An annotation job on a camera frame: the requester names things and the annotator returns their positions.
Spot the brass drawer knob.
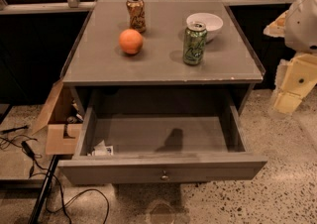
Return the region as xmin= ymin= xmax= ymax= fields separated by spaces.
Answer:
xmin=160 ymin=170 xmax=169 ymax=181

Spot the green soda can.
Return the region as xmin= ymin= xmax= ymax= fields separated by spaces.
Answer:
xmin=182 ymin=21 xmax=207 ymax=65

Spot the white bowl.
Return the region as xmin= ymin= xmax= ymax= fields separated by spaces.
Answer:
xmin=186 ymin=13 xmax=224 ymax=43

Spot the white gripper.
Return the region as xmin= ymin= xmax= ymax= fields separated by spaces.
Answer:
xmin=264 ymin=11 xmax=317 ymax=114

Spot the black metal pole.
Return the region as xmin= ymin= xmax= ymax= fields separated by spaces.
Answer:
xmin=28 ymin=155 xmax=58 ymax=224

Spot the open grey top drawer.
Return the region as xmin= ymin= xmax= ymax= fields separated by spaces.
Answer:
xmin=57 ymin=88 xmax=269 ymax=186

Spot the white paper packet in drawer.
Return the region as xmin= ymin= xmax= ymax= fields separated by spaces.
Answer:
xmin=88 ymin=141 xmax=113 ymax=156

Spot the gold soda can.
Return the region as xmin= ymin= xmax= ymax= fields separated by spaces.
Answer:
xmin=126 ymin=0 xmax=146 ymax=33

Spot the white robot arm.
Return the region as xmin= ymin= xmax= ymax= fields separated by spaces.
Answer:
xmin=264 ymin=0 xmax=317 ymax=114

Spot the orange fruit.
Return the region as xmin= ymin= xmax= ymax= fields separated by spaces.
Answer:
xmin=119 ymin=29 xmax=143 ymax=55

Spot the cardboard box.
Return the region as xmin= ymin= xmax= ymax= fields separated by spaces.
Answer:
xmin=32 ymin=79 xmax=82 ymax=155

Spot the black cable on floor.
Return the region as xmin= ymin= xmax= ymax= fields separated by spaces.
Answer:
xmin=0 ymin=124 xmax=111 ymax=224

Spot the grey cabinet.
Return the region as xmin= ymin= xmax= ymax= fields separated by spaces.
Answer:
xmin=59 ymin=0 xmax=266 ymax=117

